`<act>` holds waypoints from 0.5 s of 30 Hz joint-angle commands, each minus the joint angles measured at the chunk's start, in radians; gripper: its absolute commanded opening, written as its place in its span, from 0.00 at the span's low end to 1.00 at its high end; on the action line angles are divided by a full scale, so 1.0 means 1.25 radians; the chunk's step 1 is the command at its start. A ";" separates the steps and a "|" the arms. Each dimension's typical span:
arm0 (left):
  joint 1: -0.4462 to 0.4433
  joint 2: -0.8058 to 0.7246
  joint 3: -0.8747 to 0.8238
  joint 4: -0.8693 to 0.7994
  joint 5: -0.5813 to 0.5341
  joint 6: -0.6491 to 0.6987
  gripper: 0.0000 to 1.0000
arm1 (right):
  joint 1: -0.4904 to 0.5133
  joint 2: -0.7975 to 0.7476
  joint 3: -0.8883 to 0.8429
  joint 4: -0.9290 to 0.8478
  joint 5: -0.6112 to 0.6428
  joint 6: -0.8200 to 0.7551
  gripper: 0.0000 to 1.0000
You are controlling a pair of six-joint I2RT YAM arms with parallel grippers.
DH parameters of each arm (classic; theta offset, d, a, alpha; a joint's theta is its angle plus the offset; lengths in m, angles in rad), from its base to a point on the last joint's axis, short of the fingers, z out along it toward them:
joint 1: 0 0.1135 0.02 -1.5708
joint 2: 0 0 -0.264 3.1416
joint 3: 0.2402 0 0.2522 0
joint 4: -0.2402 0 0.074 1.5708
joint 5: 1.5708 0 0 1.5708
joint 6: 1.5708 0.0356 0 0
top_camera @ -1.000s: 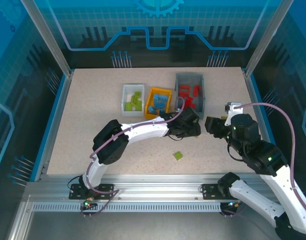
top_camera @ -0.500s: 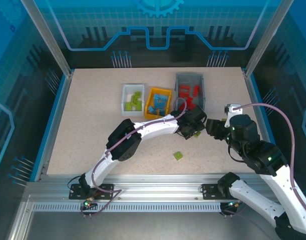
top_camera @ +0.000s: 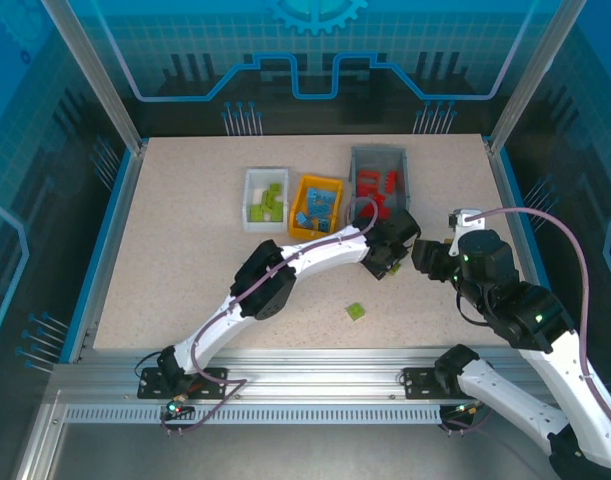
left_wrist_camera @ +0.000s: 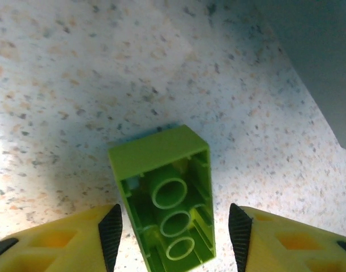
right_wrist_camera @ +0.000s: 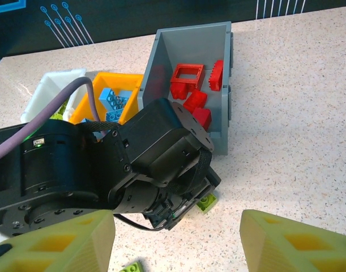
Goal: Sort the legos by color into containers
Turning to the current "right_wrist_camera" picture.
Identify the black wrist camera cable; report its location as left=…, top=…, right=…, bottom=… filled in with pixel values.
left=113, top=212, right=168, bottom=232

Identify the blue long lego brick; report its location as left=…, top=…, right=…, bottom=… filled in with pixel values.
left=104, top=110, right=124, bottom=124
left=110, top=93, right=134, bottom=111

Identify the light blue small lego brick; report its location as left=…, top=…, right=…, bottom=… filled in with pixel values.
left=98, top=87, right=117, bottom=110

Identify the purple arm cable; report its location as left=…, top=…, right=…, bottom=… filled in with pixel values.
left=0, top=76, right=108, bottom=165

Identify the yellow-green right gripper left finger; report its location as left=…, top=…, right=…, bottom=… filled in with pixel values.
left=0, top=209, right=116, bottom=272

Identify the green small lego brick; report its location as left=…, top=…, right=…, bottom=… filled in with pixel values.
left=197, top=192, right=219, bottom=214
left=120, top=261, right=147, bottom=272

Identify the grey plastic bin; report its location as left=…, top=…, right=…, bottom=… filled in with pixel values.
left=138, top=21, right=234, bottom=156

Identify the yellow plastic bin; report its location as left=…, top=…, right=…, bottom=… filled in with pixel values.
left=68, top=72, right=145, bottom=142

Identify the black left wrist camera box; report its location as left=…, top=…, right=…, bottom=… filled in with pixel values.
left=143, top=195, right=199, bottom=231

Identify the white plastic bin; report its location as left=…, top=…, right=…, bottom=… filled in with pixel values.
left=19, top=67, right=87, bottom=124

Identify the red square lego brick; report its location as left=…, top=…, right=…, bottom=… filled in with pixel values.
left=183, top=89, right=209, bottom=114
left=191, top=107, right=212, bottom=133

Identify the red long lego brick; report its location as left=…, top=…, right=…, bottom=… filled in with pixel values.
left=208, top=59, right=224, bottom=92

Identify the red lego window frame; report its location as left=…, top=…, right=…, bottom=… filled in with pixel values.
left=169, top=63, right=205, bottom=100

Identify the yellow-green right gripper right finger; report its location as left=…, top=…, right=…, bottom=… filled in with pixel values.
left=240, top=209, right=346, bottom=272

